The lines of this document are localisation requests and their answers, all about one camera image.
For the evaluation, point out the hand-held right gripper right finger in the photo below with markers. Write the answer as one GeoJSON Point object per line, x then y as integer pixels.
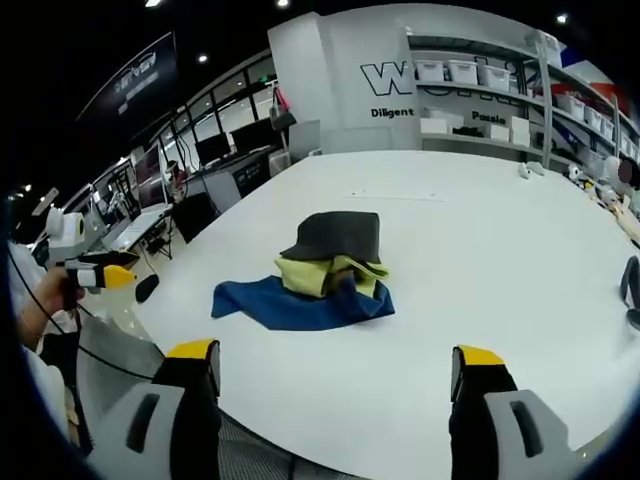
{"type": "Point", "coordinates": [505, 415]}

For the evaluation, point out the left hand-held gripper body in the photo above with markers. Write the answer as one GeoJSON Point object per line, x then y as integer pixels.
{"type": "Point", "coordinates": [67, 232]}

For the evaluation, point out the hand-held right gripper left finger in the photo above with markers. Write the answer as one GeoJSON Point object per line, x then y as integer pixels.
{"type": "Point", "coordinates": [160, 415]}

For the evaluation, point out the blue garment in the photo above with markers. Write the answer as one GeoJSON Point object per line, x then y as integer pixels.
{"type": "Point", "coordinates": [280, 307]}

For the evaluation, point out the yellow-green garment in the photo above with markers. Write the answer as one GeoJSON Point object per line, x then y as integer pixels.
{"type": "Point", "coordinates": [305, 277]}

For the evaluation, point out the dark grey garment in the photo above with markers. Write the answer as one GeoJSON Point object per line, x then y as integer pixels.
{"type": "Point", "coordinates": [340, 235]}

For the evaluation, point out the person's left hand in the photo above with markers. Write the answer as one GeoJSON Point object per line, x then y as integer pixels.
{"type": "Point", "coordinates": [42, 302]}

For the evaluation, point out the black foam microphone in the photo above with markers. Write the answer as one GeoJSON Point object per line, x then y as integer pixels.
{"type": "Point", "coordinates": [147, 288]}

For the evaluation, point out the silver laptop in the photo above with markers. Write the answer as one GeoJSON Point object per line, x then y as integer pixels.
{"type": "Point", "coordinates": [135, 227]}

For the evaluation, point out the grey mesh chair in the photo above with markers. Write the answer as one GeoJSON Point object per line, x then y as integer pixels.
{"type": "Point", "coordinates": [115, 345]}

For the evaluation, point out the black tilted monitor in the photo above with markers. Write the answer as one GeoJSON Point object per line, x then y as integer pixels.
{"type": "Point", "coordinates": [194, 217]}

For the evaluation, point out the person's white clothing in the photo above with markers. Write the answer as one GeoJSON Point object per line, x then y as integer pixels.
{"type": "Point", "coordinates": [47, 390]}

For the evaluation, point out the black computer monitor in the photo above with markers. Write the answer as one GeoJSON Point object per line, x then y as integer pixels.
{"type": "Point", "coordinates": [251, 135]}
{"type": "Point", "coordinates": [214, 147]}

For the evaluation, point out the dark hanging display screen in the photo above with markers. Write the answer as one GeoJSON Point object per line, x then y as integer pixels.
{"type": "Point", "coordinates": [135, 80]}

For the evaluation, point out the dark grey curved object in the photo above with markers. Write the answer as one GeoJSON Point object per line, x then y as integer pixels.
{"type": "Point", "coordinates": [630, 280]}

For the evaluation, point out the white small device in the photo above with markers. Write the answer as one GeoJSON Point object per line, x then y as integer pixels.
{"type": "Point", "coordinates": [530, 170]}

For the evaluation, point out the grey metal shelf unit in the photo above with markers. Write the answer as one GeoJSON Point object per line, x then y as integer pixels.
{"type": "Point", "coordinates": [545, 100]}

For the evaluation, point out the row of white storage bins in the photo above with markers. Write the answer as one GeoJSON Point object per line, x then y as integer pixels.
{"type": "Point", "coordinates": [465, 72]}

